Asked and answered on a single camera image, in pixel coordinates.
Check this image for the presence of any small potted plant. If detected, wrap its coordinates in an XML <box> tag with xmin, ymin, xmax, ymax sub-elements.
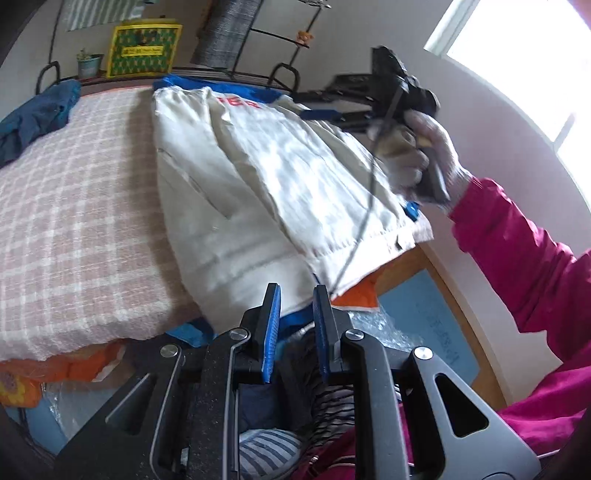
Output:
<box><xmin>75</xmin><ymin>47</ymin><xmax>105</xmax><ymax>80</ymax></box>

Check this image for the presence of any white and blue jacket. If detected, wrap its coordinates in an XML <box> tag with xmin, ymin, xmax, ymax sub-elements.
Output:
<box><xmin>151</xmin><ymin>74</ymin><xmax>435</xmax><ymax>348</ymax></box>

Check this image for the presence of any green striped hanging cloth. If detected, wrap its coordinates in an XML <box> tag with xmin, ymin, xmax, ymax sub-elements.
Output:
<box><xmin>61</xmin><ymin>0</ymin><xmax>149</xmax><ymax>33</ymax></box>

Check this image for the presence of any black white striped cloth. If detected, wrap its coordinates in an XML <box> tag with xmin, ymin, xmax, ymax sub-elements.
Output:
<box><xmin>311</xmin><ymin>387</ymin><xmax>357</xmax><ymax>446</ymax></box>

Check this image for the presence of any blue foam board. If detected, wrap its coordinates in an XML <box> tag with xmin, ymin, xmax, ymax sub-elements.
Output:
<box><xmin>378</xmin><ymin>269</ymin><xmax>482</xmax><ymax>386</ymax></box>

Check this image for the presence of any window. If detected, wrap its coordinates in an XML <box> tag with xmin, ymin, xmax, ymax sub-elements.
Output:
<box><xmin>424</xmin><ymin>0</ymin><xmax>591</xmax><ymax>158</ymax></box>

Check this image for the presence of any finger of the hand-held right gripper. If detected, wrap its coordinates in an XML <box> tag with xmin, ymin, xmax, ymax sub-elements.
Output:
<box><xmin>294</xmin><ymin>75</ymin><xmax>376</xmax><ymax>106</ymax></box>
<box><xmin>299</xmin><ymin>107</ymin><xmax>372</xmax><ymax>134</ymax></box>

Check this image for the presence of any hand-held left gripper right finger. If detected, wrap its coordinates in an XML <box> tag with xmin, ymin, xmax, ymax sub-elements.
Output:
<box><xmin>313</xmin><ymin>285</ymin><xmax>542</xmax><ymax>480</ymax></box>

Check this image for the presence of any pink checked blanket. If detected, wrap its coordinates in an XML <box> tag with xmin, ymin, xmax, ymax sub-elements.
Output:
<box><xmin>0</xmin><ymin>85</ymin><xmax>218</xmax><ymax>361</ymax></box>

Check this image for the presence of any blue white striped cloth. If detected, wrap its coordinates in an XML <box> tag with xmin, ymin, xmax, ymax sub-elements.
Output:
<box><xmin>239</xmin><ymin>428</ymin><xmax>303</xmax><ymax>480</ymax></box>

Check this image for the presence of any person's right forearm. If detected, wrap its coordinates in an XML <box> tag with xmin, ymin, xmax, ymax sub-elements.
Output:
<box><xmin>449</xmin><ymin>176</ymin><xmax>591</xmax><ymax>366</ymax></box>

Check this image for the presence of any person's right hand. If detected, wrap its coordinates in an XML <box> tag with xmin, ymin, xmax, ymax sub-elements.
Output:
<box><xmin>368</xmin><ymin>110</ymin><xmax>475</xmax><ymax>214</ymax></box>

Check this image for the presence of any orange floral sheet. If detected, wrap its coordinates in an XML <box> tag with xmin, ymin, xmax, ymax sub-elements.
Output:
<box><xmin>0</xmin><ymin>270</ymin><xmax>380</xmax><ymax>408</ymax></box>

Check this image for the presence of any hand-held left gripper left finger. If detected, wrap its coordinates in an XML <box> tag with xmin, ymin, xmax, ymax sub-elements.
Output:
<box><xmin>55</xmin><ymin>283</ymin><xmax>282</xmax><ymax>480</ymax></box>

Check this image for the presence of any clear plastic wrap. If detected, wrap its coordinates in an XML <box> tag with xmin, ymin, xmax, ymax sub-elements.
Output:
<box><xmin>344</xmin><ymin>308</ymin><xmax>428</xmax><ymax>363</ymax></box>

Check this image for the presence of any grey plaid coat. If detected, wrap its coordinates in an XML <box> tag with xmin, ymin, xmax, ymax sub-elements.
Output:
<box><xmin>191</xmin><ymin>0</ymin><xmax>253</xmax><ymax>71</ymax></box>

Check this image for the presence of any black cable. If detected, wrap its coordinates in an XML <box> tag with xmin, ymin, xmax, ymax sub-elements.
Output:
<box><xmin>333</xmin><ymin>80</ymin><xmax>407</xmax><ymax>289</ymax></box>

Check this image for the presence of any person's pink coat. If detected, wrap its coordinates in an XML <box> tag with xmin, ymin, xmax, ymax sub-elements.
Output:
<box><xmin>285</xmin><ymin>357</ymin><xmax>591</xmax><ymax>480</ymax></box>

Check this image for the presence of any black metal clothes rack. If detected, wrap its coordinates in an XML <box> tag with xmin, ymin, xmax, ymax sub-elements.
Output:
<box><xmin>36</xmin><ymin>0</ymin><xmax>376</xmax><ymax>95</ymax></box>

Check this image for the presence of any dark blue garment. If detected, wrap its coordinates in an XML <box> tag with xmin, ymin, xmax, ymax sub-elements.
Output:
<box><xmin>0</xmin><ymin>79</ymin><xmax>82</xmax><ymax>169</ymax></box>

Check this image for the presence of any yellow green patterned box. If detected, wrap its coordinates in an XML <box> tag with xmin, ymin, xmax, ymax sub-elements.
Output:
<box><xmin>105</xmin><ymin>19</ymin><xmax>184</xmax><ymax>79</ymax></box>

